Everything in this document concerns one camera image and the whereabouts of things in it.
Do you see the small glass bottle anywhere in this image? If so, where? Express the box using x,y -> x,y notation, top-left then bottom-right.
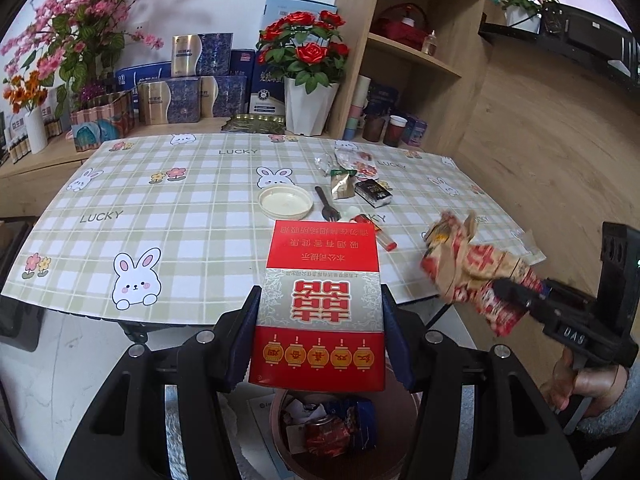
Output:
421,30 -> 437,56

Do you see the orange flowers white vase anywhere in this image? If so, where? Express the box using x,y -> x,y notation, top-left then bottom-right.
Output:
3,70 -> 48,154

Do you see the blue gold box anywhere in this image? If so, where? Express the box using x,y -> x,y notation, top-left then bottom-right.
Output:
171,32 -> 233,78
138,77 -> 201,126
200,75 -> 246,118

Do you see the striped flower basket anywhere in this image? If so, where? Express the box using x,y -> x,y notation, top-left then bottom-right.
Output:
70,90 -> 136,153

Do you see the gold green snack wrapper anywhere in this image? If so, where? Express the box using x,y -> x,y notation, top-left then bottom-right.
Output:
330,168 -> 357,200

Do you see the blue gold box lower right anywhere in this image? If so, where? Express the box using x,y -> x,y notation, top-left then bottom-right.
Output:
200,75 -> 246,118

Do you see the black cigarette pack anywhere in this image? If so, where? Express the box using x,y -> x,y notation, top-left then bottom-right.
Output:
355,179 -> 393,208

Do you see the right hand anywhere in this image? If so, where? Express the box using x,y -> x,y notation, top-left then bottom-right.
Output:
540,348 -> 628,417

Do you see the small blue purple box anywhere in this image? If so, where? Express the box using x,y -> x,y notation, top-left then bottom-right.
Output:
401,117 -> 427,148

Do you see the blue gold box upper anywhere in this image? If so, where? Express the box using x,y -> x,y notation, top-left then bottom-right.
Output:
171,32 -> 233,78

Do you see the red cigarette carton box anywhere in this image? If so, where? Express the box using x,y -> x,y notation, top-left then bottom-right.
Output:
248,220 -> 385,393

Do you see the blue gold box lower left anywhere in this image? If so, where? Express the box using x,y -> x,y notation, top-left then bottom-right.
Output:
138,77 -> 201,126

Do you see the red cup white rim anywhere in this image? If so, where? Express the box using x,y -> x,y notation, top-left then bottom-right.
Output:
383,115 -> 407,148

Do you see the red paper bag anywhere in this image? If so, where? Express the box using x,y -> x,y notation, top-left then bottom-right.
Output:
421,210 -> 544,337

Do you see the red basket on shelf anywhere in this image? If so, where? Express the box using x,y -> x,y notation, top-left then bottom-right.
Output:
370,3 -> 431,50

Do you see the black plastic spoon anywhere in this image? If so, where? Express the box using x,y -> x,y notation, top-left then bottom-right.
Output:
314,186 -> 341,222

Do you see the clear plastic wrapper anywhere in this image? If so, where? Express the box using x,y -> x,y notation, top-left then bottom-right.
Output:
314,153 -> 341,177

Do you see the red transparent lighter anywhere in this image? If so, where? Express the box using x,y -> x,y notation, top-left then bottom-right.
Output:
350,214 -> 397,252

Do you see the stack of pastel cups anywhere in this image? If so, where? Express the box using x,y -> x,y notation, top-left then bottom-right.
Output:
343,75 -> 371,141

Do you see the black metal rack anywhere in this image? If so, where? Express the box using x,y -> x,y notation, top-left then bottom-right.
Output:
480,3 -> 639,94

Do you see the red rose plant white pot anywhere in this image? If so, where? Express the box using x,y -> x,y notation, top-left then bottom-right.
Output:
257,10 -> 350,136

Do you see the brown trash bin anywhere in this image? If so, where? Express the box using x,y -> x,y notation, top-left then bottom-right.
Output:
269,372 -> 420,479

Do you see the checkered rabbit tablecloth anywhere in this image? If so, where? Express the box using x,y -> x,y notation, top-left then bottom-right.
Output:
2,133 -> 544,325

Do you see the white round plastic lid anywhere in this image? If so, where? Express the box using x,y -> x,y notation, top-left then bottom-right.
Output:
258,184 -> 314,220

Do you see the wooden shelf unit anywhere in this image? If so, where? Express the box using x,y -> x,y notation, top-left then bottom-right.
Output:
326,0 -> 489,156

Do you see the pink blossom artificial plant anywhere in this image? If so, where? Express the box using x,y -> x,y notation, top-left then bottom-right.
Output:
1,0 -> 164,112

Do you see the dark brown cup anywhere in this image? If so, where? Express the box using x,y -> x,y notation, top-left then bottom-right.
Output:
362,115 -> 386,143

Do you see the gold foil chocolate tray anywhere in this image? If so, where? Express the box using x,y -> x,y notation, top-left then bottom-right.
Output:
221,114 -> 285,134

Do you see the floral plastic snack bag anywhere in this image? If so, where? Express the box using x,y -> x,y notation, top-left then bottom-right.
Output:
334,148 -> 378,181

